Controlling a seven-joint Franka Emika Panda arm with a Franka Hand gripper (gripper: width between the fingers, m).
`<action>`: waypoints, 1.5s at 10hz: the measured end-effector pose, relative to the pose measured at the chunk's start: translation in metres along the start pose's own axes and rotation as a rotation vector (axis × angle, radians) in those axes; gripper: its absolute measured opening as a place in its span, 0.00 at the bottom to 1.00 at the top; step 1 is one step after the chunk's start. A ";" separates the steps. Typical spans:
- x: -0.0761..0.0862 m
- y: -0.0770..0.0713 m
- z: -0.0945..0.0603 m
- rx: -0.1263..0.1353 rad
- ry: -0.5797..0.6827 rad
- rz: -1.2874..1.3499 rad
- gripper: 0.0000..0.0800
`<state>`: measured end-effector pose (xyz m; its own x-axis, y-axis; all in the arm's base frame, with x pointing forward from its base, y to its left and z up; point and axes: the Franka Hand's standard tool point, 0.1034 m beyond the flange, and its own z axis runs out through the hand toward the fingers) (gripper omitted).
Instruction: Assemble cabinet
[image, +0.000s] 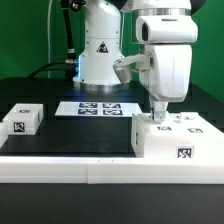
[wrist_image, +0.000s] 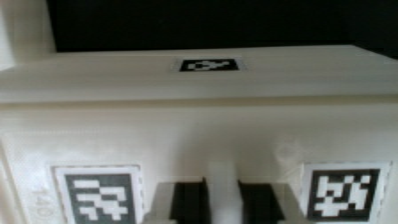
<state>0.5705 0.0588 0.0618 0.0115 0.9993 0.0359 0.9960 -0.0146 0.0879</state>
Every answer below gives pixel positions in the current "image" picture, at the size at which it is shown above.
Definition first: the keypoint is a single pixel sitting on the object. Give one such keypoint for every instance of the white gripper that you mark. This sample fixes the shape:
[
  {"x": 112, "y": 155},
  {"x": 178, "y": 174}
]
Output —
[{"x": 168, "y": 56}]

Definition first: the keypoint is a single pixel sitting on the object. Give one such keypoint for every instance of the white cabinet door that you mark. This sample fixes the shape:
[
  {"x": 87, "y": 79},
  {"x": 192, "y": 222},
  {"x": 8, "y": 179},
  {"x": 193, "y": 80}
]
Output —
[
  {"x": 193, "y": 123},
  {"x": 143, "y": 124}
]

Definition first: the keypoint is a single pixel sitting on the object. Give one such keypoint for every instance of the white cabinet body box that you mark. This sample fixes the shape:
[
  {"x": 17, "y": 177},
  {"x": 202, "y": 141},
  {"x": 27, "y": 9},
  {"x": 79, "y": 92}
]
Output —
[{"x": 177, "y": 145}]

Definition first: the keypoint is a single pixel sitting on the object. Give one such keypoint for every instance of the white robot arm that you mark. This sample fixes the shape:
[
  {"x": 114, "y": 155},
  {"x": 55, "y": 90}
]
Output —
[{"x": 93, "y": 68}]

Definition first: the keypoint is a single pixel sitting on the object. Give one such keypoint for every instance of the white cabinet top block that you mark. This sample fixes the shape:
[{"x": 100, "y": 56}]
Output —
[{"x": 24, "y": 119}]

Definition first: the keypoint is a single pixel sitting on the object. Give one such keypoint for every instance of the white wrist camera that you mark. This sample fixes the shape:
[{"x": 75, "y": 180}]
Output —
[{"x": 122, "y": 66}]

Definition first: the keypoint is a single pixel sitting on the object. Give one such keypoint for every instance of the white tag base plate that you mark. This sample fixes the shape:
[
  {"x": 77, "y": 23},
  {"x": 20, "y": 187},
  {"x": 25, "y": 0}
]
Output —
[{"x": 97, "y": 109}]

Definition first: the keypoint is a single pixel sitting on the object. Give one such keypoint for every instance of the white U-shaped boundary frame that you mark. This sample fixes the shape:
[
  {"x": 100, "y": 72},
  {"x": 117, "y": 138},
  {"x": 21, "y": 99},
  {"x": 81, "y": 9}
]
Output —
[{"x": 107, "y": 171}]

